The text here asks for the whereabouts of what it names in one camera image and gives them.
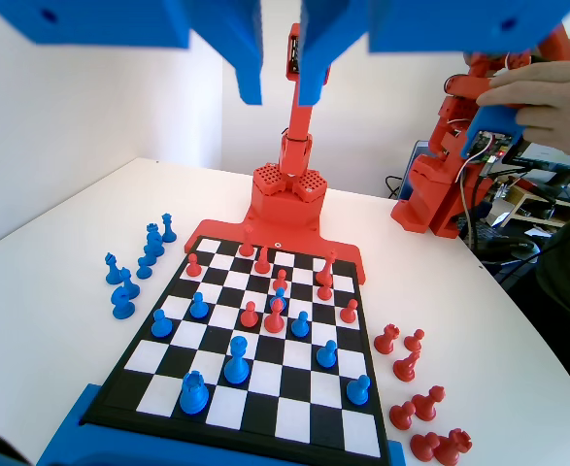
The red leader arm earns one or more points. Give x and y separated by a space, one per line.
427 194

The blue chess rook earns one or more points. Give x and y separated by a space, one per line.
193 394
152 229

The red robot arm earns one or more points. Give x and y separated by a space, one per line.
296 121

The blue chess queen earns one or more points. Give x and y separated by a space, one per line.
168 233

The blue chess knight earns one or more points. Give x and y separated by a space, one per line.
122 307
157 242

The blue chess bishop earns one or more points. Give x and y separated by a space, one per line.
148 256
130 286

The red chess pawn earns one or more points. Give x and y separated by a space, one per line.
279 282
324 292
402 416
193 268
249 318
348 313
413 341
423 447

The red chess king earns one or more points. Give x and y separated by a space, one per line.
323 276

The blue chess pawn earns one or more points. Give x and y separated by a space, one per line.
300 327
144 270
358 393
160 327
198 308
327 356
279 292

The red chess rook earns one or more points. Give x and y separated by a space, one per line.
452 449
386 340

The blue chess king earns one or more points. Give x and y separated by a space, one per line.
237 369

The chessboard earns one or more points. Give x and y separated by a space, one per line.
284 369

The person's bare hand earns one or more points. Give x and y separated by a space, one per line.
551 102

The grey laptop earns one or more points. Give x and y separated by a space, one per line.
416 160

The wooden desk shelf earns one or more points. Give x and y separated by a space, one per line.
527 200

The computer monitor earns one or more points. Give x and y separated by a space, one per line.
556 165

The person's dark olive torso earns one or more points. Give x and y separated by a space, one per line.
568 276

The blue base plate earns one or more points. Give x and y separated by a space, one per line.
71 437

